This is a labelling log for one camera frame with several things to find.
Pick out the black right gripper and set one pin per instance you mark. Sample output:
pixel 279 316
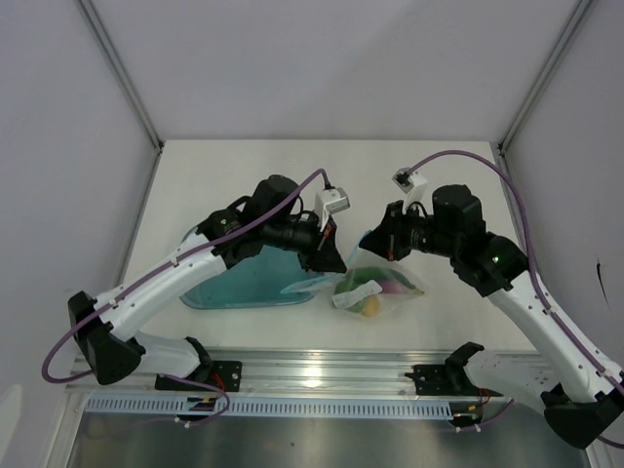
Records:
pixel 387 239

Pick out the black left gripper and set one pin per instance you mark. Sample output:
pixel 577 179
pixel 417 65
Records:
pixel 323 255

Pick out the green toy bell pepper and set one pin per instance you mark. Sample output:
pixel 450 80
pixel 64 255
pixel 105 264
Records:
pixel 350 292

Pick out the clear zip top bag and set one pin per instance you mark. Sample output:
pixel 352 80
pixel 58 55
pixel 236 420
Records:
pixel 358 257

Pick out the purple toy eggplant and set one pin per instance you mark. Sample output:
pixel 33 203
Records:
pixel 396 286

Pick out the yellow toy orange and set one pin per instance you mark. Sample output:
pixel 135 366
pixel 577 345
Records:
pixel 371 306

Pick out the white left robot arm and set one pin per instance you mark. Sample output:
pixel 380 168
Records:
pixel 107 328

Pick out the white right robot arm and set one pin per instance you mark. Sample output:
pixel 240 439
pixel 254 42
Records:
pixel 582 394

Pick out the teal plastic tray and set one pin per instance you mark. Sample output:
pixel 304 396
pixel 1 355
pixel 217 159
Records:
pixel 255 282

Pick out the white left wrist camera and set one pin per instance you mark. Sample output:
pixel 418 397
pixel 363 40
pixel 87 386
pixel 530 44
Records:
pixel 328 202

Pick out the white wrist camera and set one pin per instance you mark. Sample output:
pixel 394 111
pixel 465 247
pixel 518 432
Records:
pixel 328 202
pixel 413 184

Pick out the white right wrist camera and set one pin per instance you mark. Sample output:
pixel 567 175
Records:
pixel 413 184

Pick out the aluminium rail base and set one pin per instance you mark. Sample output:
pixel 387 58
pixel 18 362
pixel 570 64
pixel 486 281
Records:
pixel 318 373

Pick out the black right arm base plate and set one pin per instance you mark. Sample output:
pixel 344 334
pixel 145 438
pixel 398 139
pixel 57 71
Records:
pixel 444 380

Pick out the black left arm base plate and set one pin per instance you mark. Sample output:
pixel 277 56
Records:
pixel 225 375

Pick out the white slotted cable duct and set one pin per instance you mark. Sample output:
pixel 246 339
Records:
pixel 277 407

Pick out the right aluminium frame post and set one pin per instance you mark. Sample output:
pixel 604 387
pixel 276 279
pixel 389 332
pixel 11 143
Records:
pixel 548 69

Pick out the aluminium frame post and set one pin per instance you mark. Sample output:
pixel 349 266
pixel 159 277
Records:
pixel 548 69
pixel 92 19

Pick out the left aluminium frame post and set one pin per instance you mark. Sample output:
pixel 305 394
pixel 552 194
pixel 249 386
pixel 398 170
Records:
pixel 92 19

